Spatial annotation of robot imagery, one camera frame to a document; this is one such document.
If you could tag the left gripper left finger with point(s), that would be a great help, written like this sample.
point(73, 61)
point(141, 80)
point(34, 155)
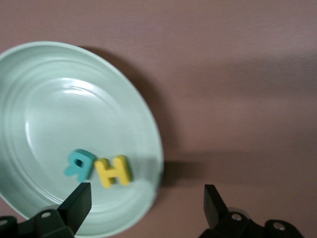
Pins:
point(74, 210)

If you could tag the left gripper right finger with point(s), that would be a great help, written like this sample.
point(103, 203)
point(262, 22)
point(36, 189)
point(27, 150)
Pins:
point(218, 213)

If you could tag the teal capital letter R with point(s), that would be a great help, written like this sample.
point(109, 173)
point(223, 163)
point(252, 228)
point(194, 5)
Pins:
point(88, 168)

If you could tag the yellow capital letter H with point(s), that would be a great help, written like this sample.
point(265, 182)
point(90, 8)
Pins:
point(112, 171)

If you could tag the pale green plate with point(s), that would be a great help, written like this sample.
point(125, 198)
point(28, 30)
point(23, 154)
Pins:
point(74, 111)

